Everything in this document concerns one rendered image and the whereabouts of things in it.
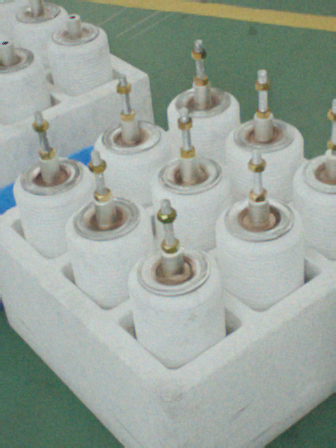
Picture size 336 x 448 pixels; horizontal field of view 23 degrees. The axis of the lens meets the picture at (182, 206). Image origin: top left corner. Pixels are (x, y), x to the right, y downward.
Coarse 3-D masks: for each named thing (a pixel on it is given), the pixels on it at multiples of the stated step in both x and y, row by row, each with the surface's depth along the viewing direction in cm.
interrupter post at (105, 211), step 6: (96, 204) 90; (102, 204) 90; (108, 204) 90; (114, 204) 91; (96, 210) 91; (102, 210) 90; (108, 210) 91; (114, 210) 91; (96, 216) 92; (102, 216) 91; (108, 216) 91; (114, 216) 92; (102, 222) 92; (108, 222) 92; (114, 222) 92
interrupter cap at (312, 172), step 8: (312, 160) 98; (320, 160) 98; (304, 168) 96; (312, 168) 96; (320, 168) 97; (304, 176) 95; (312, 176) 95; (320, 176) 96; (312, 184) 94; (320, 184) 94; (328, 184) 94; (328, 192) 93
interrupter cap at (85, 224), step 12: (120, 204) 94; (132, 204) 94; (84, 216) 93; (120, 216) 93; (132, 216) 92; (84, 228) 91; (96, 228) 91; (108, 228) 91; (120, 228) 91; (132, 228) 90; (96, 240) 90; (108, 240) 90
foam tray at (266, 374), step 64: (0, 256) 105; (64, 256) 99; (320, 256) 95; (64, 320) 95; (128, 320) 91; (256, 320) 88; (320, 320) 92; (128, 384) 87; (192, 384) 82; (256, 384) 90; (320, 384) 99
